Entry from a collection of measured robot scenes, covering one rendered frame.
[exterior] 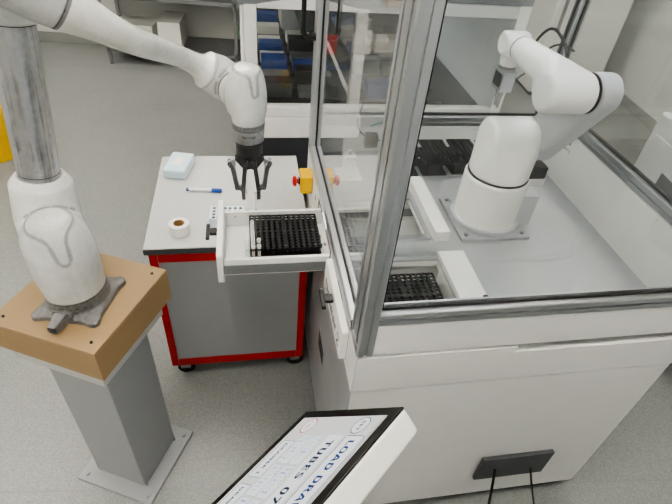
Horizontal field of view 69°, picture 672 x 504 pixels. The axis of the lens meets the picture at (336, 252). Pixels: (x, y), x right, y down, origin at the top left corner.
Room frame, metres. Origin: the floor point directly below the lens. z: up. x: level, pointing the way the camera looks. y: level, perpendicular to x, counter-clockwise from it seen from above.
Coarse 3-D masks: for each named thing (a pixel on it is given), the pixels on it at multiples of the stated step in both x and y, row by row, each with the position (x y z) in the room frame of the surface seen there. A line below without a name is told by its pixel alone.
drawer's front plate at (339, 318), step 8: (328, 264) 1.07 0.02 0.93; (328, 272) 1.05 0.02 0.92; (328, 280) 1.04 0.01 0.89; (336, 280) 1.01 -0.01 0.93; (328, 288) 1.03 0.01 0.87; (336, 288) 0.97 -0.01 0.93; (336, 296) 0.94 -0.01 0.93; (328, 304) 1.01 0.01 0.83; (336, 304) 0.91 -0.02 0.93; (336, 312) 0.90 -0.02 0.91; (336, 320) 0.89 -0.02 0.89; (344, 320) 0.86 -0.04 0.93; (336, 328) 0.88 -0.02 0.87; (344, 328) 0.83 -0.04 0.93; (336, 336) 0.87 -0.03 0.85; (344, 336) 0.82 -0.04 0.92; (336, 344) 0.86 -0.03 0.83; (344, 344) 0.82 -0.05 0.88; (344, 352) 0.82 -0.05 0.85
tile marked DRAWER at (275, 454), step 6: (282, 444) 0.47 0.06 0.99; (288, 444) 0.46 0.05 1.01; (276, 450) 0.46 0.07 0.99; (282, 450) 0.45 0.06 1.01; (270, 456) 0.45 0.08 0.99; (276, 456) 0.44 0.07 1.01; (264, 462) 0.43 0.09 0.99; (270, 462) 0.43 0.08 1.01; (258, 468) 0.42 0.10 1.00; (264, 468) 0.41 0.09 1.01; (252, 474) 0.41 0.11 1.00; (258, 474) 0.40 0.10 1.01
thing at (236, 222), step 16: (320, 208) 1.39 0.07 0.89; (240, 224) 1.32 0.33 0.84; (320, 224) 1.38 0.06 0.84; (240, 240) 1.24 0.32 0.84; (240, 256) 1.17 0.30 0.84; (272, 256) 1.12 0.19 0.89; (288, 256) 1.12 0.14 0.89; (304, 256) 1.13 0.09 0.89; (320, 256) 1.14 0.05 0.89; (224, 272) 1.07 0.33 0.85; (240, 272) 1.08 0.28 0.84; (256, 272) 1.09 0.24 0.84; (272, 272) 1.11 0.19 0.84
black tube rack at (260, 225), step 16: (256, 224) 1.26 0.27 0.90; (272, 224) 1.27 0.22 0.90; (288, 224) 1.27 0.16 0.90; (304, 224) 1.28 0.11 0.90; (256, 240) 1.18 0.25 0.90; (272, 240) 1.18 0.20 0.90; (288, 240) 1.20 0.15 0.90; (304, 240) 1.20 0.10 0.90; (320, 240) 1.21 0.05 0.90; (256, 256) 1.13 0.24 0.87
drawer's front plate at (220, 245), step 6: (222, 204) 1.31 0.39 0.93; (222, 210) 1.27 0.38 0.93; (222, 216) 1.24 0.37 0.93; (222, 222) 1.21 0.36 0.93; (222, 228) 1.18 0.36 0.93; (222, 234) 1.16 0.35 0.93; (222, 240) 1.13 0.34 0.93; (216, 246) 1.10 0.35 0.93; (222, 246) 1.10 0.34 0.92; (216, 252) 1.07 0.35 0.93; (222, 252) 1.08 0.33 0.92; (216, 258) 1.05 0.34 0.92; (222, 258) 1.06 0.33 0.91; (222, 264) 1.06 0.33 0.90; (222, 270) 1.06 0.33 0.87; (222, 276) 1.06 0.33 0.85
